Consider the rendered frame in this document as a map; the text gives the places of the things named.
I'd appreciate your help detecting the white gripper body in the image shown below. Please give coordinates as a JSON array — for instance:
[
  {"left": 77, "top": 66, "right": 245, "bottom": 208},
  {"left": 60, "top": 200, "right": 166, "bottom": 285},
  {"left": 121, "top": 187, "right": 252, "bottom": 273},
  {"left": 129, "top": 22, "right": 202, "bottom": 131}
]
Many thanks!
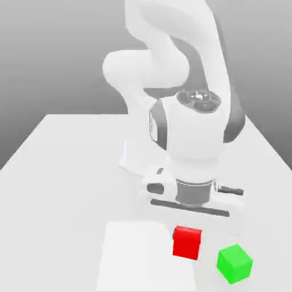
[{"left": 145, "top": 196, "right": 244, "bottom": 229}]

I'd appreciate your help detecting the small red cube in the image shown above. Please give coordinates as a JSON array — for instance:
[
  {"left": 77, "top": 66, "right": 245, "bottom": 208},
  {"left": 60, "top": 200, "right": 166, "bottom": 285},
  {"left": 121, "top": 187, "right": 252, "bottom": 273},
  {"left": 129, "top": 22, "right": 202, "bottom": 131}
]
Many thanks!
[{"left": 172, "top": 225, "right": 203, "bottom": 261}]

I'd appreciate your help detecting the small green cube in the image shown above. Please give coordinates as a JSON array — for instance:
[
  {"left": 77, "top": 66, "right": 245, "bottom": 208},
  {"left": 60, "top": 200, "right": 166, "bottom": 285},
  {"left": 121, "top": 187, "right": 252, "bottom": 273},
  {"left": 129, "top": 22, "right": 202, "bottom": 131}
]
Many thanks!
[{"left": 216, "top": 243, "right": 254, "bottom": 285}]

